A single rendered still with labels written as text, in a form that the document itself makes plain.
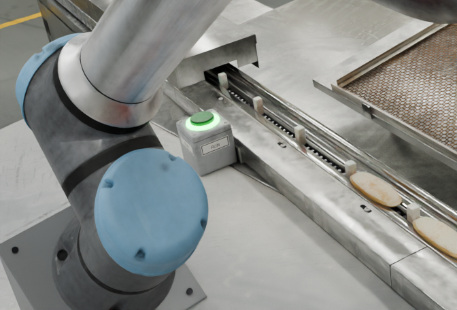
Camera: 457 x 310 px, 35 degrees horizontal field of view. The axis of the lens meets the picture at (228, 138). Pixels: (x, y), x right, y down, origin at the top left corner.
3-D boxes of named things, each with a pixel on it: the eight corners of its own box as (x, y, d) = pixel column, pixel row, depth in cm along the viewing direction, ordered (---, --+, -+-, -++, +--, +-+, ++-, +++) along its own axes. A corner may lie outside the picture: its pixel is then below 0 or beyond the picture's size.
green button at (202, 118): (187, 124, 121) (185, 116, 120) (209, 116, 122) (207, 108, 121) (197, 134, 118) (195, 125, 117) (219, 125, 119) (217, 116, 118)
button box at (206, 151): (184, 176, 127) (172, 119, 122) (224, 160, 130) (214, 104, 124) (205, 196, 120) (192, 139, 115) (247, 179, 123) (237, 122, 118)
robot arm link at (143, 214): (107, 313, 79) (135, 281, 68) (52, 205, 82) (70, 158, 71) (199, 264, 85) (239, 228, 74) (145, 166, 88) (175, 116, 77)
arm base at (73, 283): (109, 352, 87) (127, 336, 79) (25, 258, 89) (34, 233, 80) (195, 270, 95) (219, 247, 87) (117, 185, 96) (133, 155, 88)
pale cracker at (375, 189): (343, 180, 107) (343, 173, 106) (364, 170, 108) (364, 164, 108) (386, 211, 99) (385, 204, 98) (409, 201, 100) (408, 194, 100)
